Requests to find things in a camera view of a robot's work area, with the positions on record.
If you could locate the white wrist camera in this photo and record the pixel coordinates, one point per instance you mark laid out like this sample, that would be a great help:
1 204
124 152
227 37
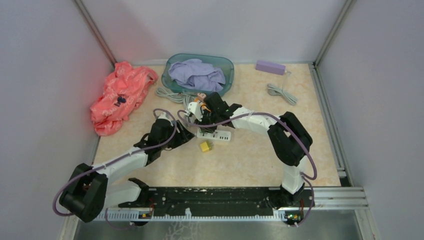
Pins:
194 111
166 117

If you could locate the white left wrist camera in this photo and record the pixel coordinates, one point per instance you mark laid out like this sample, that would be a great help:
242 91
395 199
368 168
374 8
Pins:
166 117

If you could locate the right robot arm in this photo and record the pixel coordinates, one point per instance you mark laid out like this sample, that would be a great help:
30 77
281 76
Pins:
290 140

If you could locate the yellow plug adapter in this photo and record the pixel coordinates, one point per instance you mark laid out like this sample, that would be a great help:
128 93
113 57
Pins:
206 146

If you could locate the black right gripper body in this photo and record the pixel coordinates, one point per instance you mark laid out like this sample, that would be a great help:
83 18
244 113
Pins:
208 117

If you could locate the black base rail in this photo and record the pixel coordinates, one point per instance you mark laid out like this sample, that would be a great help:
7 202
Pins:
219 202

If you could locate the pink plug adapter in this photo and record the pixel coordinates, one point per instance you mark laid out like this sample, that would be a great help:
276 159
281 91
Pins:
200 97

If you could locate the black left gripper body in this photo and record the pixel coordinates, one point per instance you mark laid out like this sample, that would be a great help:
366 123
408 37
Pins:
180 137

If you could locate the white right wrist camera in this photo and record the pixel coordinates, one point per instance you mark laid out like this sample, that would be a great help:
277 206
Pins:
194 111

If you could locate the lavender cloth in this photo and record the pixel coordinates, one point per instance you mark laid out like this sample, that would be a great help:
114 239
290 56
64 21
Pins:
194 74

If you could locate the purple power strip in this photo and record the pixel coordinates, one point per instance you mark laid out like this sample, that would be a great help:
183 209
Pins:
270 67

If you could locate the pink printed garment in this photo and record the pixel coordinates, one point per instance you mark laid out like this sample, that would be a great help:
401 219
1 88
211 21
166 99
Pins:
124 90

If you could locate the orange power strip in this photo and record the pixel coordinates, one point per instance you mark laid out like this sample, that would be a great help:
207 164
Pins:
203 106

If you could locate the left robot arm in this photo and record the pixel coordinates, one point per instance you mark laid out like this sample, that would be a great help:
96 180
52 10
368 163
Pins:
93 188

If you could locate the teal plastic basket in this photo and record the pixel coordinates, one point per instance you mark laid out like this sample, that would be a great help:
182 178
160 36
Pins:
225 64

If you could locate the white power strip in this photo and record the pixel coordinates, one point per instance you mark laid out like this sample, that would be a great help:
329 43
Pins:
216 136

